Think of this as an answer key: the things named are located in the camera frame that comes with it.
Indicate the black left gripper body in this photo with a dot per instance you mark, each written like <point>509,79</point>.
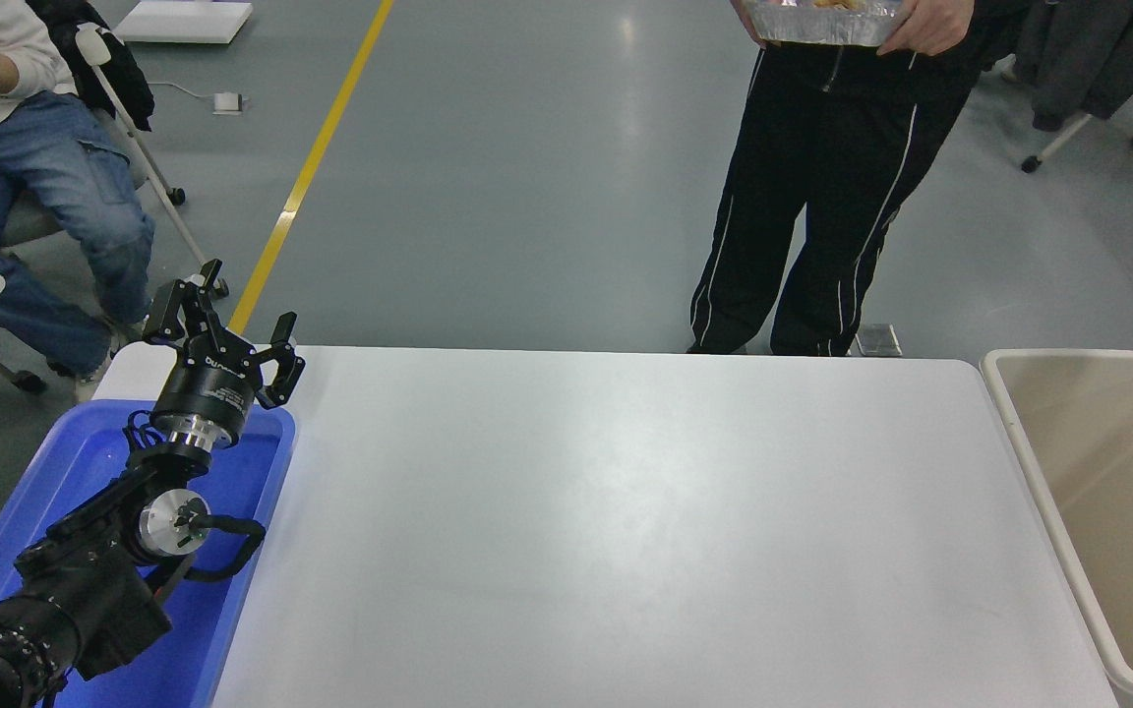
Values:
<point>208,393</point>

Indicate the silver foil tray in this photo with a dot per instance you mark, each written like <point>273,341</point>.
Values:
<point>822,28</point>

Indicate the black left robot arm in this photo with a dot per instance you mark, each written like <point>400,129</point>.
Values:
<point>85,590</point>

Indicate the crumpled tan paper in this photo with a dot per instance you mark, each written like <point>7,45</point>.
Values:
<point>837,4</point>

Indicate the standing person's right hand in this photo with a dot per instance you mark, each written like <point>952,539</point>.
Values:
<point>748,20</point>

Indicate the standing person's left hand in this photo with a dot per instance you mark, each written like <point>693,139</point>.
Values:
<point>935,25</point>

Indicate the blue plastic tray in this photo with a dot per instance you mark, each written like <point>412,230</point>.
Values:
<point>232,472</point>

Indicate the white office chair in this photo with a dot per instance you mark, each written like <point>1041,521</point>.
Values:
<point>134,138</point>

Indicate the seated person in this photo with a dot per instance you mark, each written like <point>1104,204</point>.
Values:
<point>26,187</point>

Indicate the white power adapter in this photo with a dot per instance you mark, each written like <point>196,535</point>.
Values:
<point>226,103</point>

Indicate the black jacket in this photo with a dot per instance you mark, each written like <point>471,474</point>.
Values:
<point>119,74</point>

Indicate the flat white board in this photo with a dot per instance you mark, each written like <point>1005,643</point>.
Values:
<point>183,20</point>

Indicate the standing person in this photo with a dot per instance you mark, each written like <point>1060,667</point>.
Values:
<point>803,216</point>

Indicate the silver floor socket plate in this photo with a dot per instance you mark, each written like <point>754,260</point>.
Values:
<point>878,341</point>

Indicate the large pale bin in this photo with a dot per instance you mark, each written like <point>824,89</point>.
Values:
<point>1107,462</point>

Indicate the grey jacket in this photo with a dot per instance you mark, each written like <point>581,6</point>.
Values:
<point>1098,59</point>

